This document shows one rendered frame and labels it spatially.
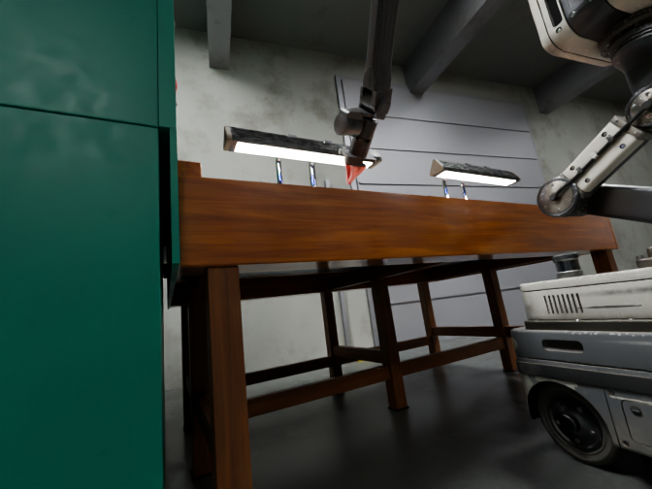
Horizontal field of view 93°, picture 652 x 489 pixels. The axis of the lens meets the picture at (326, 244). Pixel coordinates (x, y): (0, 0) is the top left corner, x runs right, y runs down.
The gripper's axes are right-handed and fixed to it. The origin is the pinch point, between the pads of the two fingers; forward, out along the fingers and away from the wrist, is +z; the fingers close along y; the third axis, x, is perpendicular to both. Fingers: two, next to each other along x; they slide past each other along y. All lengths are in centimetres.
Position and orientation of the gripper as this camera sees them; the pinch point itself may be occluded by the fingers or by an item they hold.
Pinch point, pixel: (348, 181)
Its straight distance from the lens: 101.0
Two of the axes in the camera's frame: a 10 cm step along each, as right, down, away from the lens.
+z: -2.5, 8.0, 5.4
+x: 3.8, 5.9, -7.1
